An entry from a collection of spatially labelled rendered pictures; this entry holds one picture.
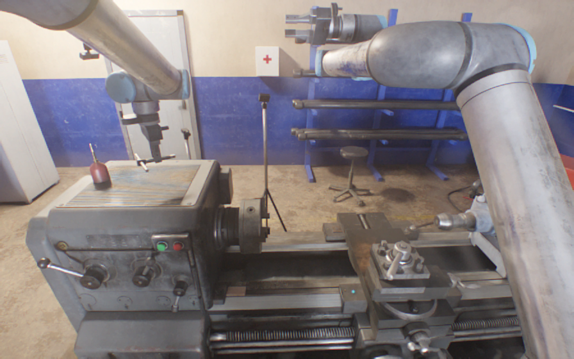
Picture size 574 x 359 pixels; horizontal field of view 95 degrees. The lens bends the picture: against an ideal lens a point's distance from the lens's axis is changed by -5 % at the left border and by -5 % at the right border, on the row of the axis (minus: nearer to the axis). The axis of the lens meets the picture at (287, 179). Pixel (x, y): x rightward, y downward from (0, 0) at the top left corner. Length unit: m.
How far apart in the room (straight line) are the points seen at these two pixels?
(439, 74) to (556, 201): 0.26
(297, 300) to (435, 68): 1.08
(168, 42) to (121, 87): 3.30
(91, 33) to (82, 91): 4.36
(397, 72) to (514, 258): 0.35
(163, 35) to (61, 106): 1.89
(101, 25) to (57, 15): 0.08
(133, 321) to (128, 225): 0.47
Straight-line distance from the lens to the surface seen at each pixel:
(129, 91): 0.94
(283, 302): 1.34
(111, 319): 1.47
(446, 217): 1.53
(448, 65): 0.56
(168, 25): 4.21
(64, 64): 4.93
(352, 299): 1.33
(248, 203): 1.25
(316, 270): 1.63
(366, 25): 1.11
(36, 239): 1.34
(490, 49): 0.60
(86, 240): 1.22
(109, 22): 0.55
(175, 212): 1.06
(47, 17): 0.48
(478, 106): 0.57
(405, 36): 0.57
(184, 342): 1.34
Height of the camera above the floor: 1.89
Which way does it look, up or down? 28 degrees down
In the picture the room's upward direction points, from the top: 1 degrees clockwise
